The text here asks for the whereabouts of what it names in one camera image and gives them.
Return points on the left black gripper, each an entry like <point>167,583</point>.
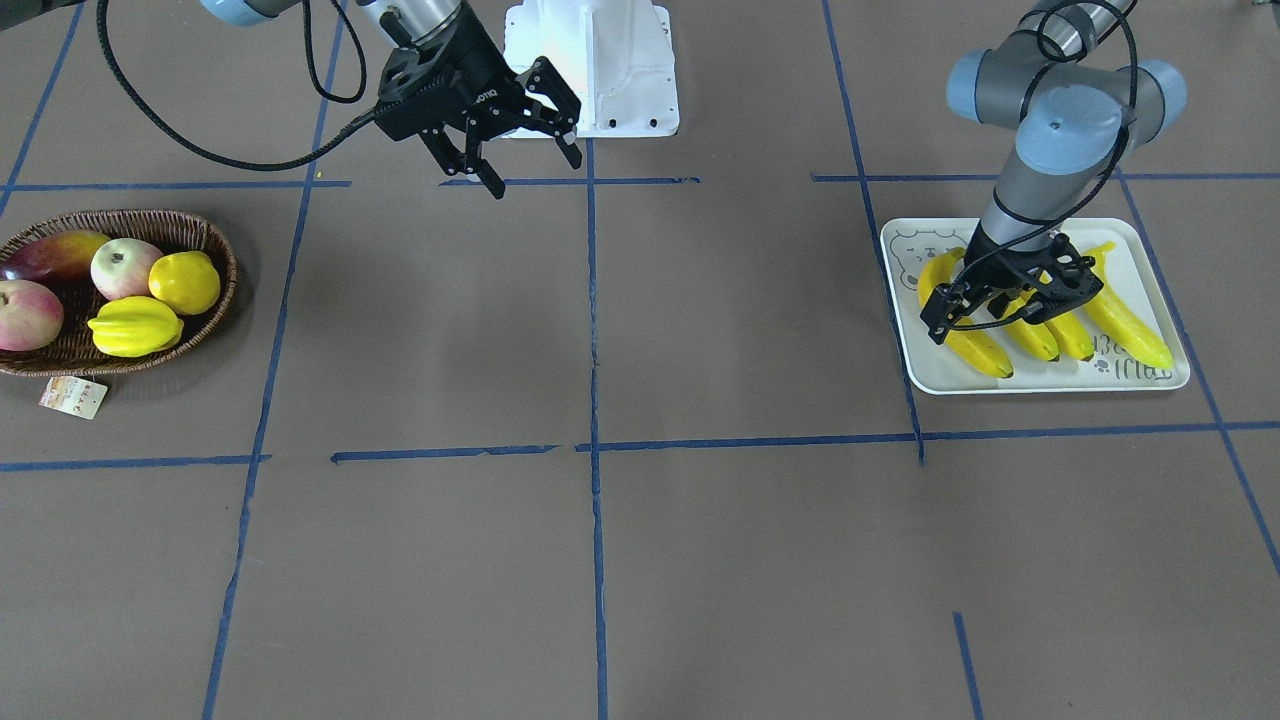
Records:
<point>1022,259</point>

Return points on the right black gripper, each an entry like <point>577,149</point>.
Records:
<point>483,68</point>

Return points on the yellow banana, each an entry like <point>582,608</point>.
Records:
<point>1110,313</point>
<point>1071,336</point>
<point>975,348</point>
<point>1032,338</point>

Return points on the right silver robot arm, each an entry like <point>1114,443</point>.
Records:
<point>403,23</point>

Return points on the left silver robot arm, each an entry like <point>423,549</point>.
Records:
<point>1069,84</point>

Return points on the brown wicker basket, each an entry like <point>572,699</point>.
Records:
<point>72,352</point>

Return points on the basket paper tag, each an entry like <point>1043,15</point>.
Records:
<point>74,396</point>

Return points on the white bear tray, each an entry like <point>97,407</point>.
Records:
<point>909,243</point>

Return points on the yellow pear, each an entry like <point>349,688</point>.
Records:
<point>186,281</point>

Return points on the pale green pink apple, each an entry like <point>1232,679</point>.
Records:
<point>121,268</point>

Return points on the yellow star fruit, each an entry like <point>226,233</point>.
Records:
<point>134,327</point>

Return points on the dark red mango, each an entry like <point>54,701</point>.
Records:
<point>59,260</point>

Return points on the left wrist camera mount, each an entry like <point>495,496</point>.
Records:
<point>1062,280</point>

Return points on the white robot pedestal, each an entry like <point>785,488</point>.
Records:
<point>618,56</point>

